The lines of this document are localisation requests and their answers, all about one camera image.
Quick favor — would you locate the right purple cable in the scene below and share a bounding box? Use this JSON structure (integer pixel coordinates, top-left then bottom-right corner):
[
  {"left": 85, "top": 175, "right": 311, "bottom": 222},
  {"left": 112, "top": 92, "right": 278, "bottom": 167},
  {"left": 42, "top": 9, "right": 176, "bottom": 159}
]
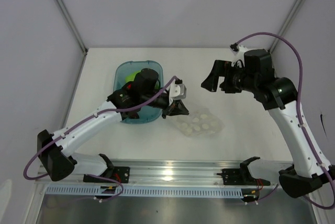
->
[{"left": 230, "top": 32, "right": 335, "bottom": 210}]

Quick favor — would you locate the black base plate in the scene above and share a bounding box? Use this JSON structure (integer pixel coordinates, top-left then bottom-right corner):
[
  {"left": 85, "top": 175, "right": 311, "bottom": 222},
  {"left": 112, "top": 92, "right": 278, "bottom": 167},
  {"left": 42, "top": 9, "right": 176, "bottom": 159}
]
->
[
  {"left": 83, "top": 166, "right": 130, "bottom": 184},
  {"left": 217, "top": 169, "right": 271, "bottom": 186}
]

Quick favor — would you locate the left aluminium frame post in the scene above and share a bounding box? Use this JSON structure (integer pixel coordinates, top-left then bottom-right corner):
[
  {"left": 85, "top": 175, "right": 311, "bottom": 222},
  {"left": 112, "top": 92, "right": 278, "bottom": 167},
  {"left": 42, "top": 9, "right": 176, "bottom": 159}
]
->
[{"left": 54, "top": 0, "right": 88, "bottom": 55}]

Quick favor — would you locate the aluminium frame post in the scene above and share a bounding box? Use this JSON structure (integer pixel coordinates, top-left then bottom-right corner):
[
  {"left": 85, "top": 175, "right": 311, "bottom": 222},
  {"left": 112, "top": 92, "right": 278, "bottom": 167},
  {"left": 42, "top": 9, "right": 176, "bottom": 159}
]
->
[
  {"left": 276, "top": 0, "right": 306, "bottom": 37},
  {"left": 54, "top": 0, "right": 88, "bottom": 55}
]

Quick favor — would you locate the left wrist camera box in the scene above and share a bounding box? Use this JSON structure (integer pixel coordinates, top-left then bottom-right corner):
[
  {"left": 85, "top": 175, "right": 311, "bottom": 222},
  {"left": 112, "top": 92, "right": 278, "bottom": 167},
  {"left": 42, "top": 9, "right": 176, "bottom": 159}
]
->
[{"left": 169, "top": 84, "right": 187, "bottom": 102}]

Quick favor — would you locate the light green chayote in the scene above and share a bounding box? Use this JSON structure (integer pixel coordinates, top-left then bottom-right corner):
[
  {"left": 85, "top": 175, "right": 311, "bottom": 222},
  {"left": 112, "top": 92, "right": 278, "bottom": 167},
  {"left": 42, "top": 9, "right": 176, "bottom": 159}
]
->
[{"left": 125, "top": 71, "right": 141, "bottom": 83}]

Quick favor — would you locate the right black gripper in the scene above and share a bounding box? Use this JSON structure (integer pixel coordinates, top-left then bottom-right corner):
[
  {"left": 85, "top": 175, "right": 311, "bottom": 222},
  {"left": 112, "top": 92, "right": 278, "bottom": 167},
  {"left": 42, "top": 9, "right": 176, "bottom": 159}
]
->
[{"left": 201, "top": 60, "right": 258, "bottom": 94}]

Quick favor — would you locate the blue plastic tray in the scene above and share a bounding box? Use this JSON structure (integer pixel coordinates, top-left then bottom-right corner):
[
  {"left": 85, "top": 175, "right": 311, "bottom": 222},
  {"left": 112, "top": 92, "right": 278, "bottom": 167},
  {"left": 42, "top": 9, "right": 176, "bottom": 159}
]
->
[{"left": 113, "top": 60, "right": 164, "bottom": 124}]

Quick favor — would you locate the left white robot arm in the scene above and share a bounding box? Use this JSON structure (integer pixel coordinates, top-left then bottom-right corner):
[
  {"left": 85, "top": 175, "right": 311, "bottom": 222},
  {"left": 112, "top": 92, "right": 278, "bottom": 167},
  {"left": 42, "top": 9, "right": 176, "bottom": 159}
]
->
[{"left": 37, "top": 69, "right": 189, "bottom": 183}]

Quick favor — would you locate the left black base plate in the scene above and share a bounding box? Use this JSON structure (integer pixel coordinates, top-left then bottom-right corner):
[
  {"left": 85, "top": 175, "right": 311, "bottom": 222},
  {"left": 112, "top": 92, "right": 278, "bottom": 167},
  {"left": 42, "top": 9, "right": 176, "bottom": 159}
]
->
[{"left": 83, "top": 166, "right": 130, "bottom": 184}]

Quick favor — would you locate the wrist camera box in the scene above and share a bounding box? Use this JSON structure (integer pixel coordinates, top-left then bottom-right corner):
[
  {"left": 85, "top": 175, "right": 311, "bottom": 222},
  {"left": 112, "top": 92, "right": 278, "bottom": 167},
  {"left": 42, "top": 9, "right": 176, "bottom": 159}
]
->
[
  {"left": 230, "top": 43, "right": 249, "bottom": 64},
  {"left": 169, "top": 84, "right": 187, "bottom": 102}
]

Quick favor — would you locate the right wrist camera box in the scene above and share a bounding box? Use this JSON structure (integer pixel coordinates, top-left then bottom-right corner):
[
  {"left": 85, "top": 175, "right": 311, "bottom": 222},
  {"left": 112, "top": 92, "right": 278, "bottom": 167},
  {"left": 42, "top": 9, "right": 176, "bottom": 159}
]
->
[{"left": 230, "top": 43, "right": 249, "bottom": 64}]

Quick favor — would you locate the white slotted cable duct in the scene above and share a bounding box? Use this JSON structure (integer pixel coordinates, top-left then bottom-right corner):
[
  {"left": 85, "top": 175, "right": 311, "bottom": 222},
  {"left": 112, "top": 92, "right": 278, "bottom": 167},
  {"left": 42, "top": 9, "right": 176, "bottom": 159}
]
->
[{"left": 46, "top": 185, "right": 243, "bottom": 199}]

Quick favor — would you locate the aluminium mounting rail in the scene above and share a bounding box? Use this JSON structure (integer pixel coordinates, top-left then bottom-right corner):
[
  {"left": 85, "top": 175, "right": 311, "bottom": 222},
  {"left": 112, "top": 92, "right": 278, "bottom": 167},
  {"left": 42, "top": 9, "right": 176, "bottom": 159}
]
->
[{"left": 34, "top": 153, "right": 293, "bottom": 186}]

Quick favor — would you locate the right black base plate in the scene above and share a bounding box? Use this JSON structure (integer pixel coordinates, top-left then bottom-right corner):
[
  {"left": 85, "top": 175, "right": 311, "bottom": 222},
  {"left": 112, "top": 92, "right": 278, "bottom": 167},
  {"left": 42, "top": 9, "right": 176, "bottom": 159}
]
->
[{"left": 217, "top": 169, "right": 271, "bottom": 186}]

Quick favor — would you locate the right aluminium frame post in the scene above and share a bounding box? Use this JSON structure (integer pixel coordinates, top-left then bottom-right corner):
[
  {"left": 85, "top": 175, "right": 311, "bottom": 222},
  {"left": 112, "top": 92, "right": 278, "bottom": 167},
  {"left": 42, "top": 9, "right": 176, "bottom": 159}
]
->
[{"left": 276, "top": 0, "right": 306, "bottom": 37}]

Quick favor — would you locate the clear zip top bag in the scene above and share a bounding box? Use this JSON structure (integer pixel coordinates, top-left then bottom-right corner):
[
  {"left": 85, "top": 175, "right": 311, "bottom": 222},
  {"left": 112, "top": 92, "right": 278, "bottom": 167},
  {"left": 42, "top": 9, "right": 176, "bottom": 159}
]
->
[{"left": 167, "top": 104, "right": 225, "bottom": 137}]

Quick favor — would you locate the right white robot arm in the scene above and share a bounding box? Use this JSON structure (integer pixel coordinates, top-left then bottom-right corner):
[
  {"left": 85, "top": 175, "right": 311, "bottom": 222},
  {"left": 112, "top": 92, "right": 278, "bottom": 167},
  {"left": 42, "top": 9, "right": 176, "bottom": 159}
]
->
[{"left": 201, "top": 49, "right": 334, "bottom": 198}]

